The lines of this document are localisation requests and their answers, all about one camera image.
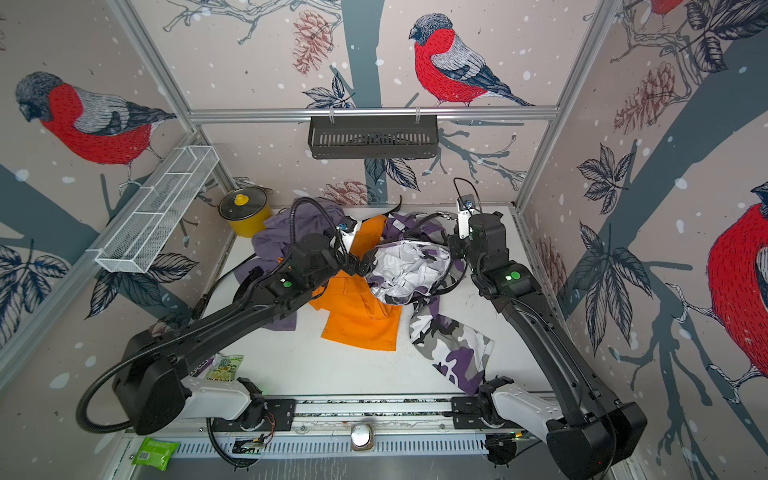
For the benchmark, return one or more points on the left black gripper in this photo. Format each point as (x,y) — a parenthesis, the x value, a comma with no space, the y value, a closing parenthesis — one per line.
(352,266)

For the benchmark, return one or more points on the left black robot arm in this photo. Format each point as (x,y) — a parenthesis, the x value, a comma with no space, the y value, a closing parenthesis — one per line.
(148,381)

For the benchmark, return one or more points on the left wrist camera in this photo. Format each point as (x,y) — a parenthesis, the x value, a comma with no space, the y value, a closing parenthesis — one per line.
(348,229)

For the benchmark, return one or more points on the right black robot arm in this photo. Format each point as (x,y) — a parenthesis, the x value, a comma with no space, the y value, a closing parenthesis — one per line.
(587,428)

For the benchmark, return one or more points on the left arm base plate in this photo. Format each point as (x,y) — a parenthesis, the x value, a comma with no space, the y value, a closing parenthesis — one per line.
(268,415)

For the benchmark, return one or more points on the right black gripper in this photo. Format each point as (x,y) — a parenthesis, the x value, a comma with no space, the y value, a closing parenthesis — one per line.
(456,246)

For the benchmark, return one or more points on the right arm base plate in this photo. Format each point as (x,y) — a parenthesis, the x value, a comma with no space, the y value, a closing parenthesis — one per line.
(466,414)

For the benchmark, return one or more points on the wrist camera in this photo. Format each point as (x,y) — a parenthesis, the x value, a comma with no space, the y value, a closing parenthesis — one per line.
(348,229)
(466,207)

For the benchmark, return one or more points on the green wipes packet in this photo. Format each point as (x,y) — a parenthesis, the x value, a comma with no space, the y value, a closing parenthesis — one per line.
(155,453)

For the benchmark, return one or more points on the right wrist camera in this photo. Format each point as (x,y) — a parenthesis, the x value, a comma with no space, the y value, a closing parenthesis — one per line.
(466,207)

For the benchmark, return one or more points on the white wire mesh shelf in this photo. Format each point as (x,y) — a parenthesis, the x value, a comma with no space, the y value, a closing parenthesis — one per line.
(140,238)

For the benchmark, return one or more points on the orange trousers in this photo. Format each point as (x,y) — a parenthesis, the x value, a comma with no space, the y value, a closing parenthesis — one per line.
(356,317)

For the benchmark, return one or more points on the yellow pot with lid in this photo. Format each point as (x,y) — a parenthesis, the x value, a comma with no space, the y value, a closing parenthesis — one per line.
(246,210)

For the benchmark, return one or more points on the lavender purple trousers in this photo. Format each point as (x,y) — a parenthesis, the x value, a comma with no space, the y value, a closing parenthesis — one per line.
(273,243)

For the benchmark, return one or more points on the black hanging basket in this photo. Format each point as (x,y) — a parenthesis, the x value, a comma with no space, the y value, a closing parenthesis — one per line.
(374,137)

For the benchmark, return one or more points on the purple camouflage trousers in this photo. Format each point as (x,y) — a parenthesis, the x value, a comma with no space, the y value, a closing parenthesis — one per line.
(457,351)

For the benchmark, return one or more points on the green snack wrapper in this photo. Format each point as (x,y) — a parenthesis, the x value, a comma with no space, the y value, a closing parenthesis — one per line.
(224,368)

